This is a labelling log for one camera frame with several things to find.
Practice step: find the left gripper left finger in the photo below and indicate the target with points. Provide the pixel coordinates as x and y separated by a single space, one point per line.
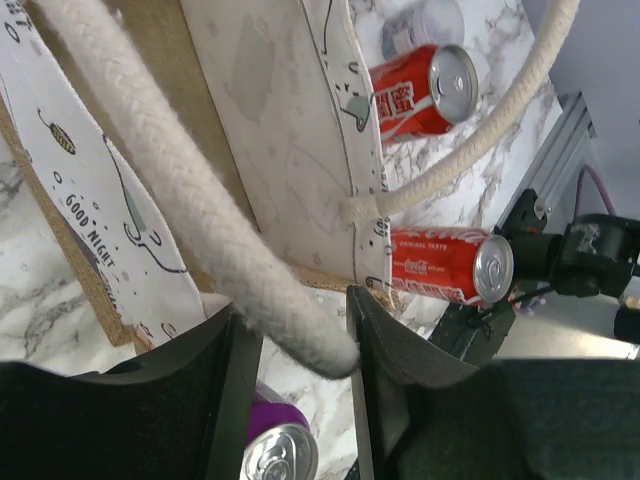
179 411

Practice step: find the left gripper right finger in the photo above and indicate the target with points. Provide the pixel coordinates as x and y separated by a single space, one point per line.
421 413

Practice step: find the red cola can front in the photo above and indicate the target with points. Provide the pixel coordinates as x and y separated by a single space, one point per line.
463 265

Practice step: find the red cola can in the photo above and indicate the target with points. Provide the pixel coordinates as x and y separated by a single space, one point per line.
424 93
463 265

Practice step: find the jute canvas tote bag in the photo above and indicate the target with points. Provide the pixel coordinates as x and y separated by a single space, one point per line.
193 197

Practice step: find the purple can near front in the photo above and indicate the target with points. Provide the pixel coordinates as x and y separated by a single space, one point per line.
280 444

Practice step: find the aluminium frame profile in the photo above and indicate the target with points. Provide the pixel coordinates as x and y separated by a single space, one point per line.
561 155

